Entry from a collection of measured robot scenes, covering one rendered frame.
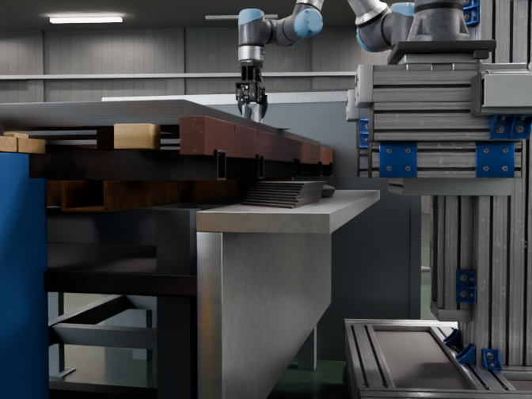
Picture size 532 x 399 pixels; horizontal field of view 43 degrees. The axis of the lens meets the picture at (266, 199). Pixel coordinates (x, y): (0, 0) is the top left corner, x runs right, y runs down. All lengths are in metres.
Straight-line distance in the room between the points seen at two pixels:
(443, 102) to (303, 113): 1.09
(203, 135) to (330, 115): 1.63
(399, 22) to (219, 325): 1.40
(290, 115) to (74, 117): 1.60
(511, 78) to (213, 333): 0.88
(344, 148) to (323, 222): 1.68
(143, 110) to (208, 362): 0.41
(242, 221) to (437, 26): 0.85
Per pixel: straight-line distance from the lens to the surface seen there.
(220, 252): 1.01
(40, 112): 1.21
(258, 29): 2.05
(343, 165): 2.64
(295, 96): 2.68
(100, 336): 2.06
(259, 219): 0.99
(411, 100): 1.65
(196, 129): 1.06
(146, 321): 2.76
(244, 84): 2.01
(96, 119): 1.16
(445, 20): 1.70
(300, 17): 1.97
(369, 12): 2.30
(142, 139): 1.08
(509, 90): 1.57
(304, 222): 0.98
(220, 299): 1.02
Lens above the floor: 0.74
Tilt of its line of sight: 2 degrees down
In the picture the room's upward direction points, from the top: straight up
